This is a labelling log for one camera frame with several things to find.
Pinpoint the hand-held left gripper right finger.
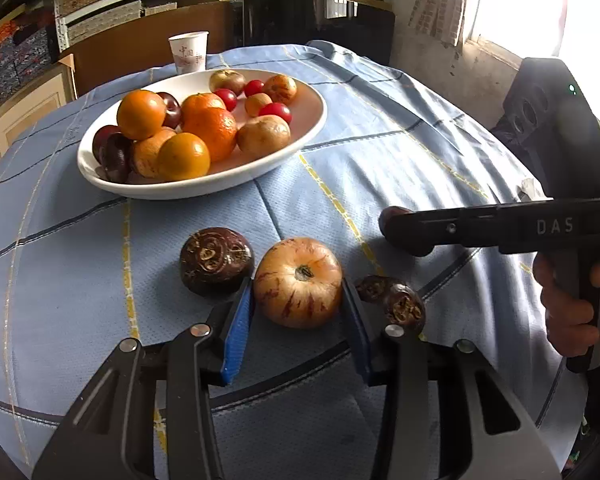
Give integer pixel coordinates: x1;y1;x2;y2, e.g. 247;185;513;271
342;277;563;480

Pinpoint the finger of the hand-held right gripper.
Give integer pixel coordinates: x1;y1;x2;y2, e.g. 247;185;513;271
382;205;501;257

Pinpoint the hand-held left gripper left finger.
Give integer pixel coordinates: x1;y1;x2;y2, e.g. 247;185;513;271
32;277;253;480

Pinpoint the small yellow tomato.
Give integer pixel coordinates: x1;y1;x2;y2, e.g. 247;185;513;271
156;132;211;182

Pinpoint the white oval plate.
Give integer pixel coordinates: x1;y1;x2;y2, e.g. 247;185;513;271
76;67;328;200

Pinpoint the orange striped pepino melon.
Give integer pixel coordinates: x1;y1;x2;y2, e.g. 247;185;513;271
132;127;178;179

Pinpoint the large orange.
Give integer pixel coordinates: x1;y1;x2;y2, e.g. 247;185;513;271
181;108;238;163

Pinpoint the dark purple plum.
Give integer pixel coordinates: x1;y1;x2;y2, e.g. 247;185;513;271
92;125;123;166
100;134;135;184
156;92;183;130

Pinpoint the small orange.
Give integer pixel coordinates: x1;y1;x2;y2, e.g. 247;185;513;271
181;92;227;126

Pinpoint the person's right hand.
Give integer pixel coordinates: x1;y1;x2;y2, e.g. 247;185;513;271
532;252;600;359

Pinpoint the white framed window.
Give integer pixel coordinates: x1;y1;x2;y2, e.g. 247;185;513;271
467;0;600;126

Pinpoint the blue checked tablecloth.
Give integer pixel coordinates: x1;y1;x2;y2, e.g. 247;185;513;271
0;40;588;480

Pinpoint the brick pattern curtain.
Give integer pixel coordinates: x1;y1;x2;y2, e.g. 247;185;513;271
410;0;471;46

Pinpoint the white paper cup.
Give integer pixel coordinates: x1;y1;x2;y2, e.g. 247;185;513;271
168;31;209;75

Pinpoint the brown wooden board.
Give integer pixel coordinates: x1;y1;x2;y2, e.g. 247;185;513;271
72;0;246;96

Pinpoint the stack of blue patterned boxes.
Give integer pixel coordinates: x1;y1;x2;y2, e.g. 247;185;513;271
0;20;56;111

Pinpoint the grey metal shelf unit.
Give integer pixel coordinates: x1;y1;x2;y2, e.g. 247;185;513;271
52;0;396;43

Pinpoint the light wooden picture frame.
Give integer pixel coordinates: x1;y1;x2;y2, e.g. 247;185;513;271
0;55;78;161

